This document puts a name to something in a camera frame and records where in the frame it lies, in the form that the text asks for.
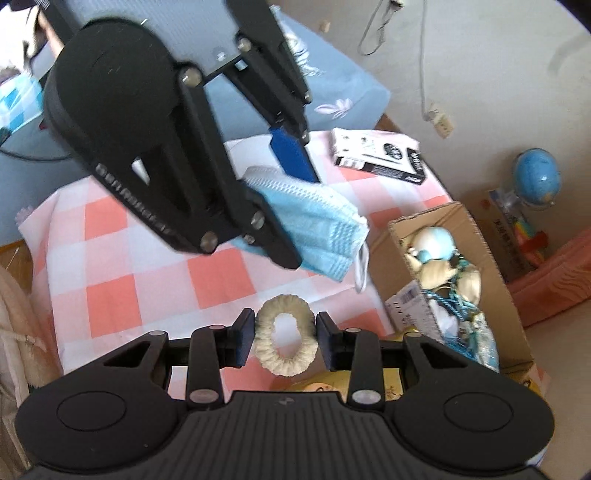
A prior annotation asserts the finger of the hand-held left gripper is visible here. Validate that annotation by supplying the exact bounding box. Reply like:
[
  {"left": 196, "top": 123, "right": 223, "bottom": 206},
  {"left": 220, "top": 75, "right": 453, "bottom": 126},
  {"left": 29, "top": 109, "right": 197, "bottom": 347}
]
[
  {"left": 92, "top": 68, "right": 304, "bottom": 271},
  {"left": 225, "top": 0, "right": 320, "bottom": 184}
]

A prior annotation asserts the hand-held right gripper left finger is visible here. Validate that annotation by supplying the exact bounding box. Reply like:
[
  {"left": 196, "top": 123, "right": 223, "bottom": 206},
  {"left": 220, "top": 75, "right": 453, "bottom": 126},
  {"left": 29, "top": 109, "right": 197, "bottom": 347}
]
[{"left": 104, "top": 308, "right": 256, "bottom": 409}]

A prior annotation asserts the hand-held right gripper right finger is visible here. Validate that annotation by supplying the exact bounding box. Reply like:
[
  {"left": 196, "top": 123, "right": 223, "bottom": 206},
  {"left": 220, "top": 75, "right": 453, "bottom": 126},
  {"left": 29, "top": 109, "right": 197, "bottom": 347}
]
[{"left": 316, "top": 311, "right": 467, "bottom": 409}]

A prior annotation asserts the cream scrunchie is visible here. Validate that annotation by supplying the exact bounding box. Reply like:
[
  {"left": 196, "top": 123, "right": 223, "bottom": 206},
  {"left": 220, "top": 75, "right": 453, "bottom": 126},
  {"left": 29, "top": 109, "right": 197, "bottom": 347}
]
[{"left": 254, "top": 295, "right": 319, "bottom": 377}]

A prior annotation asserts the blue face mask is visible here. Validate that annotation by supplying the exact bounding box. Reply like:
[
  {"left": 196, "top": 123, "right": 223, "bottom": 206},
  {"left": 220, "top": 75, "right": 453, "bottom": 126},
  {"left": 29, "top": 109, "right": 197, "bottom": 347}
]
[
  {"left": 231, "top": 165, "right": 370, "bottom": 294},
  {"left": 0, "top": 74, "right": 44, "bottom": 134}
]

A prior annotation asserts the blue and white plush toy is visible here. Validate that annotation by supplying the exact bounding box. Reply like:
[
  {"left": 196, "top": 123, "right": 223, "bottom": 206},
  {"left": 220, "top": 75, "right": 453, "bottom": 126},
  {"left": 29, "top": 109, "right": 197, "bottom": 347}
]
[{"left": 404, "top": 226, "right": 459, "bottom": 266}]

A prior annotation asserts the cardboard box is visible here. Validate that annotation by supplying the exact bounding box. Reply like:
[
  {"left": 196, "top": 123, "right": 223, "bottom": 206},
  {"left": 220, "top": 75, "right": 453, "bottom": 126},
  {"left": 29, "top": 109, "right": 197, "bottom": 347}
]
[{"left": 369, "top": 200, "right": 536, "bottom": 384}]

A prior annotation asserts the blue floral bedsheet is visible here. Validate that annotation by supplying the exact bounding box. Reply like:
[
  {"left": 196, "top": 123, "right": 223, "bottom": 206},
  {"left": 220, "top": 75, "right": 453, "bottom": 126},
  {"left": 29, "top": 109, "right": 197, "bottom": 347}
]
[{"left": 0, "top": 9, "right": 391, "bottom": 199}]

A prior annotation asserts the black and white small box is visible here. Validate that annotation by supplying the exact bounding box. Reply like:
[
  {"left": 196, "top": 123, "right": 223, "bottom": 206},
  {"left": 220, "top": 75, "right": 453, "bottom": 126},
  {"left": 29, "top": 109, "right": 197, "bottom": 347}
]
[{"left": 330, "top": 128, "right": 428, "bottom": 186}]

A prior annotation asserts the pink checkered tablecloth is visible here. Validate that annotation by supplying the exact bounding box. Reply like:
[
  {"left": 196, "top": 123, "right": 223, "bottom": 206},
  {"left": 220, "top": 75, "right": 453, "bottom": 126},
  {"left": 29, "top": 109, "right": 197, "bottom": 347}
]
[{"left": 16, "top": 129, "right": 455, "bottom": 402}]

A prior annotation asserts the colourful cardboard carton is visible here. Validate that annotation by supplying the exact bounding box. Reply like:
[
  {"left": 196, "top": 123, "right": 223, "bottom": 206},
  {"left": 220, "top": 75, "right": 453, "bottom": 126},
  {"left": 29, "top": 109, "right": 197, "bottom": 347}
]
[{"left": 478, "top": 187, "right": 550, "bottom": 282}]

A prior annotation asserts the blue globe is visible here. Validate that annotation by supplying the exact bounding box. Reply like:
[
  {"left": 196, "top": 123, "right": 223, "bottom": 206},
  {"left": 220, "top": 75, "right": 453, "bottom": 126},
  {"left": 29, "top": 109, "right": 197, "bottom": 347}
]
[{"left": 505, "top": 148, "right": 563, "bottom": 210}]

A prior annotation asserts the pink orange curtain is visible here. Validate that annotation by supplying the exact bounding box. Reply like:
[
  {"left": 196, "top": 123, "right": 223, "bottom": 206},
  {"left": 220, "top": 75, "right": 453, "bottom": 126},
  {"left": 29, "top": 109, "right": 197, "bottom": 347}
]
[{"left": 505, "top": 231, "right": 591, "bottom": 328}]

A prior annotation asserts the grey looped cable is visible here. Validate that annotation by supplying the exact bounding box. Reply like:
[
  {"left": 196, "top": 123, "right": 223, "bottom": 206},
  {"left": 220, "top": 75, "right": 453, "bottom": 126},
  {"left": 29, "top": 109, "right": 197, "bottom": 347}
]
[{"left": 358, "top": 0, "right": 403, "bottom": 57}]

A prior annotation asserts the white power cable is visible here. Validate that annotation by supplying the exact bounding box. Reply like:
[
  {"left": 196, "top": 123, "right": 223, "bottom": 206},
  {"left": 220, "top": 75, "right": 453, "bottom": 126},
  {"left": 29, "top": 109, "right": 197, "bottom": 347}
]
[{"left": 417, "top": 0, "right": 439, "bottom": 116}]

